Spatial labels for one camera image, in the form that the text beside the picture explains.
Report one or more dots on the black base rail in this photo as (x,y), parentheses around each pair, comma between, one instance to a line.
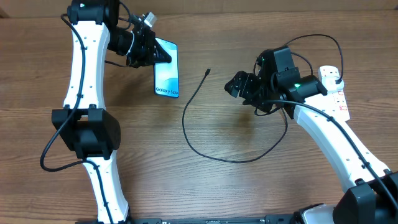
(211,221)

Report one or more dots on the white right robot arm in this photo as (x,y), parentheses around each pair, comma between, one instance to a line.
(369,186)

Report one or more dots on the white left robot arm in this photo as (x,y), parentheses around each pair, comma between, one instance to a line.
(83,123)

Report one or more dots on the Galaxy S24+ smartphone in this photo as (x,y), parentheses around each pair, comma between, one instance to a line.
(166,77)

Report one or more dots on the white power strip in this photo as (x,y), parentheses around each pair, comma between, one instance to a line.
(339,104)

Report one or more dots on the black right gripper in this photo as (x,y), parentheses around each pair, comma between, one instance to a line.
(249,83)

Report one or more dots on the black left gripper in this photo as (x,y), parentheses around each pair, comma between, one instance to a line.
(149,45)

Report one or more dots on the white charger plug adapter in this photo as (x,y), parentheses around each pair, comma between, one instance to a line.
(330,84)

